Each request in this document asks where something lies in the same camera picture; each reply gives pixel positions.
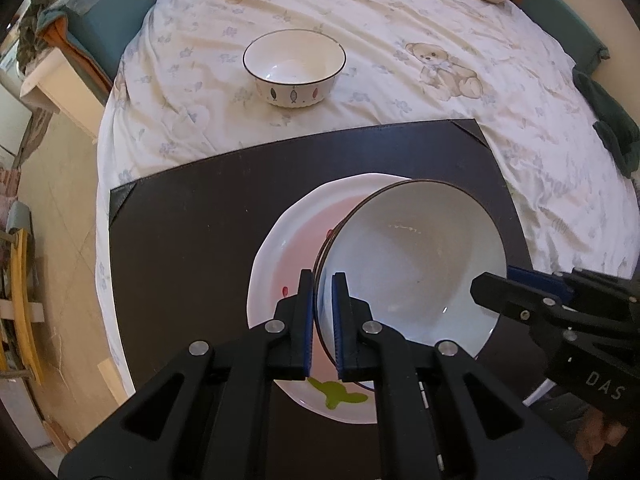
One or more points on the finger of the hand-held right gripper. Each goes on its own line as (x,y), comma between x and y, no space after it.
(540,280)
(505,297)

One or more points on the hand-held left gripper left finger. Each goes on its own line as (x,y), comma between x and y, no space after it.
(306,320)

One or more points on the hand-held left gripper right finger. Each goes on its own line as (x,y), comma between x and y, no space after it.
(337,320)

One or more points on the large pink plate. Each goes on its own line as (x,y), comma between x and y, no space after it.
(295,260)

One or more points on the large white bowl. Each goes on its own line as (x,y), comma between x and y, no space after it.
(425,260)

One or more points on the small white patterned bowl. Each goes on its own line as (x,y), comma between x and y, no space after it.
(295,60)

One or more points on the black mat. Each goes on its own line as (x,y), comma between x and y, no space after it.
(200,220)

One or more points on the dark green cloth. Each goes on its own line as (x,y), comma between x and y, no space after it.
(615,125)

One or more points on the small wooden board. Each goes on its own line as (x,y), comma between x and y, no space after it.
(112,380)

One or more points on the yellow wooden rocker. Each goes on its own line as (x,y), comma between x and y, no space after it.
(22,300)

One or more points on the white printed bed sheet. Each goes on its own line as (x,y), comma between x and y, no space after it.
(400,20)

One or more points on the white bedside cabinet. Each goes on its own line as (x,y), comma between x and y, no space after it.
(55,85)

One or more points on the camouflage cloth pile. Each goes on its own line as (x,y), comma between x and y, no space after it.
(30,35)

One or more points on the teal bed frame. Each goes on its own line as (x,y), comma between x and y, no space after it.
(115,15)

